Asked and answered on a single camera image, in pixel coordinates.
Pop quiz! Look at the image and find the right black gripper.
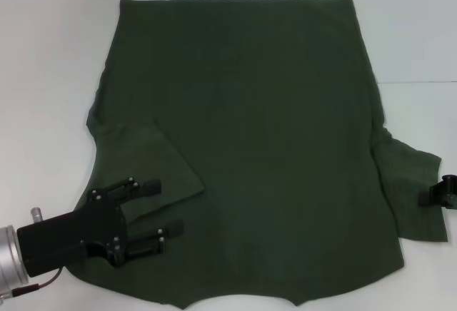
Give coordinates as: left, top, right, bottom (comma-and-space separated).
419, 173, 457, 211

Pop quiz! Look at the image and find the dark green shirt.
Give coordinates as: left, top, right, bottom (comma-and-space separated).
85, 0, 449, 311

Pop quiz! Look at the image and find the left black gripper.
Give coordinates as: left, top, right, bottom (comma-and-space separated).
16, 177, 185, 278

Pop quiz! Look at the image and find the left arm cable with plug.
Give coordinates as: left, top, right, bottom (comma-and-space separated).
0, 267, 66, 292

